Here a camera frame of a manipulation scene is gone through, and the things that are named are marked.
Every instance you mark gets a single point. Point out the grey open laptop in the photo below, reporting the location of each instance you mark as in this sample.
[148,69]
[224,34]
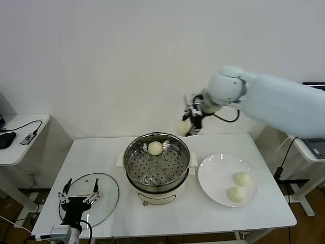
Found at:
[317,150]

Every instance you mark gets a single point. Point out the round glass pot lid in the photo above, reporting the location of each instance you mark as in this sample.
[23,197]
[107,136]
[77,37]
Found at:
[106,193]

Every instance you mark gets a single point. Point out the steel perforated steamer basket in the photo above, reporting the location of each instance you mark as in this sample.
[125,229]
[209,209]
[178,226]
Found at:
[177,175]

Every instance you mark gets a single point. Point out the black computer mouse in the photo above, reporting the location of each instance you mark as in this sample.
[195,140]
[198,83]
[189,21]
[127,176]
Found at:
[7,140]

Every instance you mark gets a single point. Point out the white steamed baozi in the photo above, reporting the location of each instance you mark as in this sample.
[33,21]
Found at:
[182,128]
[242,179]
[155,148]
[236,195]

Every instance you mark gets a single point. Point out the white side table with sticker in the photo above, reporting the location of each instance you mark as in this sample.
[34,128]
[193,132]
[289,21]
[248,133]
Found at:
[302,152]

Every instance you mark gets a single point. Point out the white floor power strip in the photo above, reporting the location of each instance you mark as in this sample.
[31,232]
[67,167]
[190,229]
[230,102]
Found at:
[25,220]

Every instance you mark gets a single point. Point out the white side table with mouse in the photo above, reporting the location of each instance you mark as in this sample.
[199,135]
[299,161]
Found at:
[15,155]

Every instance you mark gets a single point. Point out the grey usb hub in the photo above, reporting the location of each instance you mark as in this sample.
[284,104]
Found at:
[28,138]

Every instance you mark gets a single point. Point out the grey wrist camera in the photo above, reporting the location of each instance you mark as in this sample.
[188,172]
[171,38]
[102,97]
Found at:
[193,104]
[61,232]

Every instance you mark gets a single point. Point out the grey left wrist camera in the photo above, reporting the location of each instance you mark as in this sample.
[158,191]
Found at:
[61,232]

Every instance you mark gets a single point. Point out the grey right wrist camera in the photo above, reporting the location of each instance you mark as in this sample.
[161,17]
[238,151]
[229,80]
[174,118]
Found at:
[193,104]

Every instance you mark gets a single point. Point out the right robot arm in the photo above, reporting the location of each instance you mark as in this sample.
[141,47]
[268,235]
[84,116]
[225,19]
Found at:
[279,101]

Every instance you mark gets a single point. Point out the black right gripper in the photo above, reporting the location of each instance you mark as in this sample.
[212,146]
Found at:
[196,120]

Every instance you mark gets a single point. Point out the white electric cooker base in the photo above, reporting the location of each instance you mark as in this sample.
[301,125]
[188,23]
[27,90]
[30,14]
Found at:
[157,199]

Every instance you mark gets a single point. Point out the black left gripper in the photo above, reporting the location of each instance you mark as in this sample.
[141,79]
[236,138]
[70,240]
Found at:
[75,208]

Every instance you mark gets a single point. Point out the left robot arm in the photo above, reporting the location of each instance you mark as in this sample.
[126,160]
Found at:
[76,236]

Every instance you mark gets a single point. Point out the round white plate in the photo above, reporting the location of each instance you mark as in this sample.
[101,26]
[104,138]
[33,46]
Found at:
[218,175]

